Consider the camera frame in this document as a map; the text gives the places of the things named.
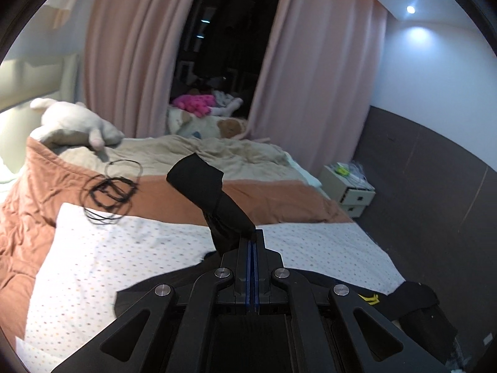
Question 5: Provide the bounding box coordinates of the black shirt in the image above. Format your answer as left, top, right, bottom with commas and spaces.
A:
115, 154, 445, 372

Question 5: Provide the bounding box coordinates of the green item on cabinet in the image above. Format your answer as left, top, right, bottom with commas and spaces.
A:
335, 166, 349, 176

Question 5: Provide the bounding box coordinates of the pink curtain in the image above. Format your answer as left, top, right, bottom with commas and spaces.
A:
247, 0, 388, 174
83, 0, 194, 138

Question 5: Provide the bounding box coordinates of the white dotted bed sheet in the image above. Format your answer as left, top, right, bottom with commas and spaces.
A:
16, 203, 403, 372

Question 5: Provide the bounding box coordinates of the beige blanket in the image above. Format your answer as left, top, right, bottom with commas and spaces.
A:
57, 133, 312, 187

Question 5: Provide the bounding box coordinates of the orange brown quilt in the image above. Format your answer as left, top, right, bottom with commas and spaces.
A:
1, 139, 350, 343

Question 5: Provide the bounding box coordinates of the black coiled cable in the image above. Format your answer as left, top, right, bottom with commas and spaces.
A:
80, 158, 144, 227

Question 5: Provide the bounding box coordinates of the white plush toy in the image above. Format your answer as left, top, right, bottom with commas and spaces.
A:
30, 98, 125, 152

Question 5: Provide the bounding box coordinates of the brown white plush dog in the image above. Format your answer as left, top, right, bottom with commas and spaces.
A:
168, 107, 247, 139

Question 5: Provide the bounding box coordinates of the white bedside cabinet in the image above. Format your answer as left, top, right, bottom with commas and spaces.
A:
318, 165, 376, 219

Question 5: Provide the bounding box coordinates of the left pink curtain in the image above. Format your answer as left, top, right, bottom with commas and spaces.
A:
83, 0, 194, 138

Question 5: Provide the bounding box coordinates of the right pink curtain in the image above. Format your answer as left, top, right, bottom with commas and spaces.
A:
247, 0, 388, 174

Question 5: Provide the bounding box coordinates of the cream padded headboard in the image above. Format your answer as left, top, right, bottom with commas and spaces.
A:
1, 53, 79, 173

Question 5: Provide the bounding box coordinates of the pink plush toy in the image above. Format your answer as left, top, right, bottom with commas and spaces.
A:
172, 94, 217, 118

